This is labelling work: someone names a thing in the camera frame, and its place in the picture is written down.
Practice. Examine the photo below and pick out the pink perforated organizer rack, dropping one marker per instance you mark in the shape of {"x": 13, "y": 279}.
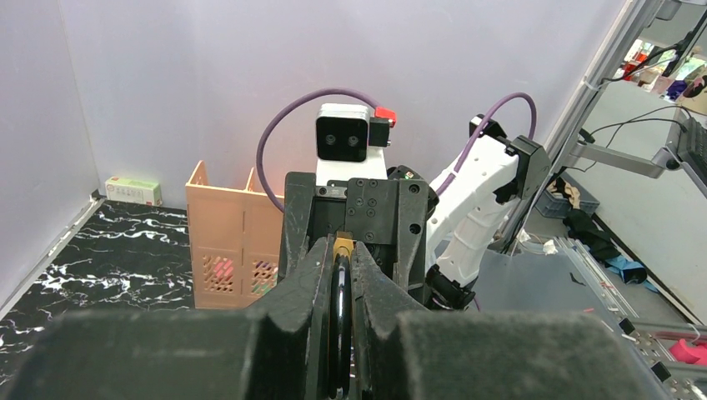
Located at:
{"x": 234, "y": 239}

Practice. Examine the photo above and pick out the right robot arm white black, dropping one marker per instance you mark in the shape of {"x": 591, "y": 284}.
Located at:
{"x": 427, "y": 237}

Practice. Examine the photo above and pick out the white green small box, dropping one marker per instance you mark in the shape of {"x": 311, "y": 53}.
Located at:
{"x": 129, "y": 190}

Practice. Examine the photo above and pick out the aluminium frame rail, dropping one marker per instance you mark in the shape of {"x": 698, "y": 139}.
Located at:
{"x": 624, "y": 28}

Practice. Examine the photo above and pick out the large brass padlock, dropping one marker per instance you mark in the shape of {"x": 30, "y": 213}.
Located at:
{"x": 340, "y": 317}

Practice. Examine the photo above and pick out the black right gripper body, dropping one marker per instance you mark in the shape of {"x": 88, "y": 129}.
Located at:
{"x": 367, "y": 209}

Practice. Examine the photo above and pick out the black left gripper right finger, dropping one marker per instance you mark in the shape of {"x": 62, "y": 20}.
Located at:
{"x": 405, "y": 351}

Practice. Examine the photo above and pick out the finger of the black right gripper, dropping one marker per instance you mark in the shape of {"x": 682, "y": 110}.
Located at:
{"x": 298, "y": 199}
{"x": 412, "y": 209}

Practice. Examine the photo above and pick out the monitor on arm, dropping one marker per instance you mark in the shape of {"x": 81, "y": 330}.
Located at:
{"x": 685, "y": 148}

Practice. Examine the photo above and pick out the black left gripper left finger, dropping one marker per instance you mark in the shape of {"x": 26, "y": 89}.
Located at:
{"x": 276, "y": 348}

